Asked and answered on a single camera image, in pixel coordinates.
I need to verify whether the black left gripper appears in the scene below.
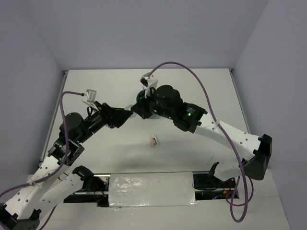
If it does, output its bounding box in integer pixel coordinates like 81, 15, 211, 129
77, 101, 133, 143

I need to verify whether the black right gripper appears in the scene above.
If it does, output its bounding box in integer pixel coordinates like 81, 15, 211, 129
131, 88, 174, 119

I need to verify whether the pink mini stapler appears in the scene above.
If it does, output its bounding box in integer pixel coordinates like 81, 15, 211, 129
150, 134, 159, 147

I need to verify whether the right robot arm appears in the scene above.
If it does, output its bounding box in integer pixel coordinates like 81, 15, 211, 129
131, 85, 272, 187

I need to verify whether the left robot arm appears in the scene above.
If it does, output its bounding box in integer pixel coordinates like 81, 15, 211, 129
0, 102, 133, 230

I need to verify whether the teal round desk organizer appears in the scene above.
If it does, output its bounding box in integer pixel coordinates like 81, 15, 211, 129
136, 91, 146, 104

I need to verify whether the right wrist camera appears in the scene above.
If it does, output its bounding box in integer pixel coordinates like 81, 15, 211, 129
140, 72, 158, 98

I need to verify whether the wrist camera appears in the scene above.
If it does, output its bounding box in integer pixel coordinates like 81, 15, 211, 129
82, 89, 97, 108
140, 72, 158, 98

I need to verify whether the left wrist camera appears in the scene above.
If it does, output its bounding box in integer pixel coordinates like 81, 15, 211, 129
82, 89, 97, 108

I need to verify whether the left aluminium table rail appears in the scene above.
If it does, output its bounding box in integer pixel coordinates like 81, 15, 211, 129
39, 70, 68, 166

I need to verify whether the aluminium table rail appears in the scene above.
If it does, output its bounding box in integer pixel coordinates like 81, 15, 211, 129
39, 70, 68, 166
228, 68, 252, 135

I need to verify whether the right aluminium table rail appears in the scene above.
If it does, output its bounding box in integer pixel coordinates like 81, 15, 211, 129
228, 68, 252, 135

